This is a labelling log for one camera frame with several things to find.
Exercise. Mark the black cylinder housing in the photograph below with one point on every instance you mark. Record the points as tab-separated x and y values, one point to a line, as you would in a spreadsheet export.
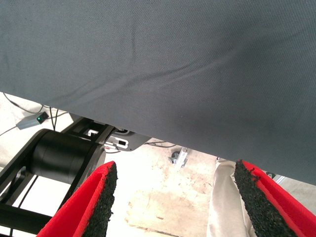
64	155

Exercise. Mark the caster wheel with bracket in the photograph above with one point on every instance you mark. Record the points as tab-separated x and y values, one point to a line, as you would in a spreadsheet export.
175	156

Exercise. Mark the aluminium profile bar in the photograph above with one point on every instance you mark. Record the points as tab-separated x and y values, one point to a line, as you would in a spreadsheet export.
279	178

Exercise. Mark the grey adapter box green light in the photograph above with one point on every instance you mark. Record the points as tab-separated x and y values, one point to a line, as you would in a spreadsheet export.
27	123

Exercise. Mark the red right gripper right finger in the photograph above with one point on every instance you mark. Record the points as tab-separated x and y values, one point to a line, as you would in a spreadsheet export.
276	212

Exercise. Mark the white bracket under table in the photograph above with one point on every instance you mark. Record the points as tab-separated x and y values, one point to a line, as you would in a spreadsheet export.
118	143

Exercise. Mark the dark grey table cloth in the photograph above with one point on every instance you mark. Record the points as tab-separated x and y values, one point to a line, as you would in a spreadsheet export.
172	61

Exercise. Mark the cream fabric drape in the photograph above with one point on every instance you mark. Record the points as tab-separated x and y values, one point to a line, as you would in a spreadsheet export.
222	197

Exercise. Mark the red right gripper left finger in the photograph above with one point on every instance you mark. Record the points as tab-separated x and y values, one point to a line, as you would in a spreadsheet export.
79	209

